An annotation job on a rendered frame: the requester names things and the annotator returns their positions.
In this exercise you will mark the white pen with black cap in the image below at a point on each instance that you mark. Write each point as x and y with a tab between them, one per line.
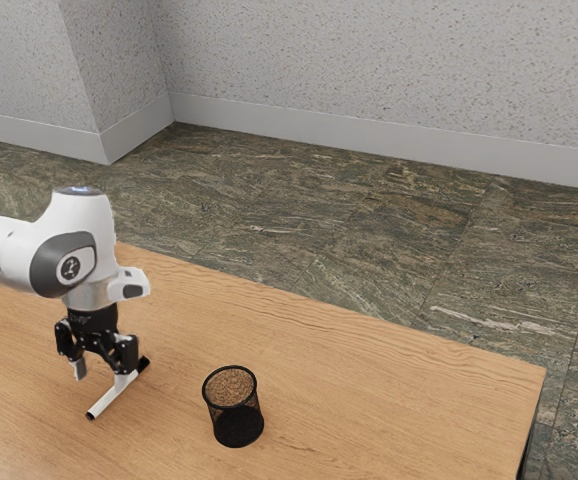
105	401

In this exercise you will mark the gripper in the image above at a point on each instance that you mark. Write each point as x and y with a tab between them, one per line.
94	320

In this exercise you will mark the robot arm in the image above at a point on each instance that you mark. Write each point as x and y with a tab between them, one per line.
19	255

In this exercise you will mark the black mesh pen holder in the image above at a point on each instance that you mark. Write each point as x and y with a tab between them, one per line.
236	417

